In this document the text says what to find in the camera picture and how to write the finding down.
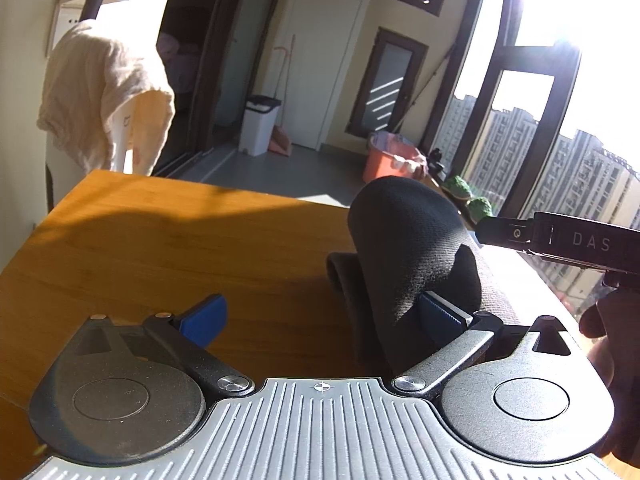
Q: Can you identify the pink bed in room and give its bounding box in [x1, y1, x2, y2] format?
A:
[156, 32, 201, 93]

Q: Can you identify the white plastic trash bin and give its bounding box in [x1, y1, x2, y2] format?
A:
[239, 94, 281, 156]

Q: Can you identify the orange bucket with cloths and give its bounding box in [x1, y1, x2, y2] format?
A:
[362, 131, 427, 183]

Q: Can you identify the dark grey knitted garment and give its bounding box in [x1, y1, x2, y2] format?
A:
[326, 177, 577, 377]

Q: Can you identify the green slipper near window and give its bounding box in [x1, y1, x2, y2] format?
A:
[442, 176, 474, 202]

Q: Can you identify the pink dustpan with broom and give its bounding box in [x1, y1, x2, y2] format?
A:
[268, 34, 296, 157]

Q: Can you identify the right hand in shadow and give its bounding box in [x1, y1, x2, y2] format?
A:
[579, 289, 639, 468]

